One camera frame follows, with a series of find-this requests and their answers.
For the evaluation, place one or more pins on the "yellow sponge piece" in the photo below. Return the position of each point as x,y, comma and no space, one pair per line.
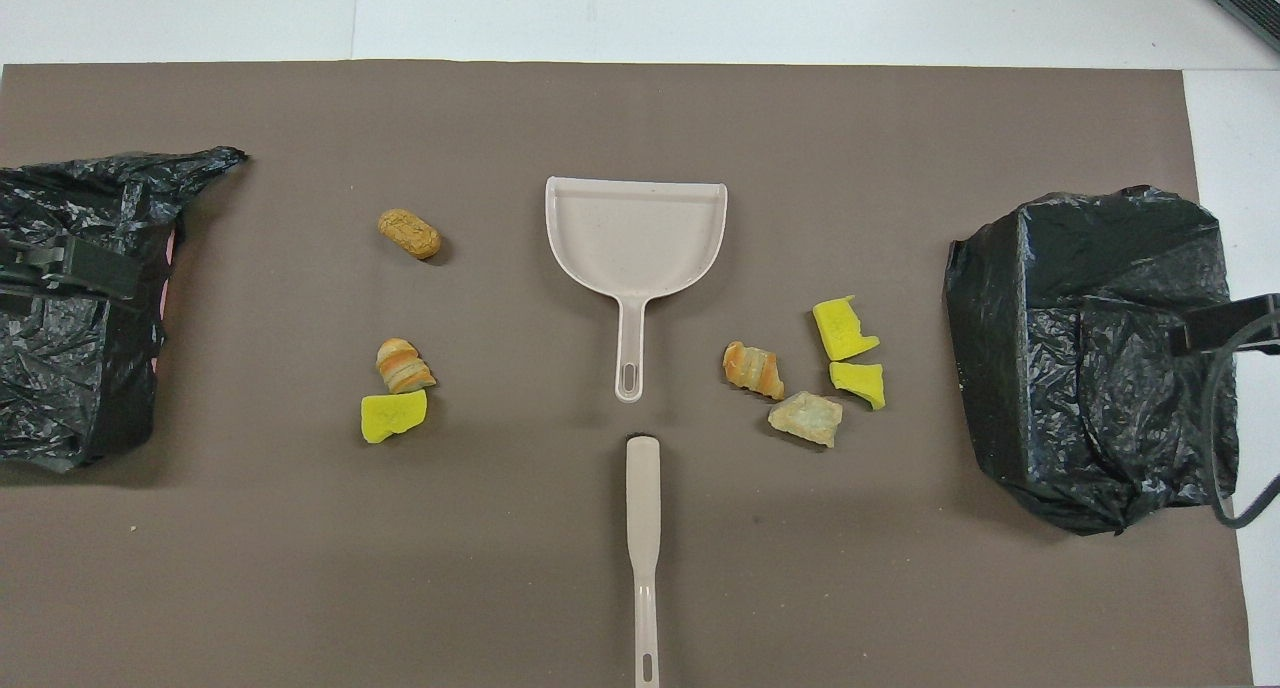
860,381
392,417
843,330

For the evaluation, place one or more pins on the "black bin bag over pink bin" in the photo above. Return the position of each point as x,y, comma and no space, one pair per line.
60,368

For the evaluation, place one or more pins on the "brown toy bread roll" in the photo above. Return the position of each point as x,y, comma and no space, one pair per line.
409,233

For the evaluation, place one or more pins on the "pink plastic bin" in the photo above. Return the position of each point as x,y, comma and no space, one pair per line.
170,248

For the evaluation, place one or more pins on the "black bin bag liner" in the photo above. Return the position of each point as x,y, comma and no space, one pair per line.
1100,268

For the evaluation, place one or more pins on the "brown table mat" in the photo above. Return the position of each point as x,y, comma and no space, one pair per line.
640,118

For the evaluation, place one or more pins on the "beige plastic dustpan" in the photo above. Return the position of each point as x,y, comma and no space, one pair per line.
635,238

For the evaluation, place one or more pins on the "toy croissant piece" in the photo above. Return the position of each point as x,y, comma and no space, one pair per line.
752,369
405,366
806,418

